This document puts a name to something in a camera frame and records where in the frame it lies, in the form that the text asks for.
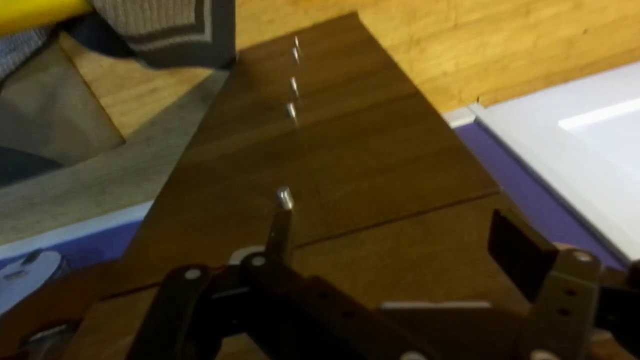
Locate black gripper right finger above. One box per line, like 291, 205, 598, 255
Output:
489, 210, 558, 302

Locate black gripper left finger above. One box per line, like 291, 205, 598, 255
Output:
267, 200, 295, 262

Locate dark wooden top drawer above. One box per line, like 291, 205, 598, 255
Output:
58, 191, 632, 360

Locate silver top drawer knob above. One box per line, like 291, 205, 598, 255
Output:
275, 186, 295, 210

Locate silver lower drawer knobs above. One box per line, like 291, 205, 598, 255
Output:
286, 35, 301, 126

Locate dark wooden dresser cabinet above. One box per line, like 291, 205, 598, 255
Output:
3, 14, 525, 360

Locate white panel door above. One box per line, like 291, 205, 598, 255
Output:
444, 62, 640, 260

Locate grey patterned cloth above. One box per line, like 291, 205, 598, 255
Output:
64, 0, 239, 70

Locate yellow object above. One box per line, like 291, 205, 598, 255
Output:
0, 0, 93, 35

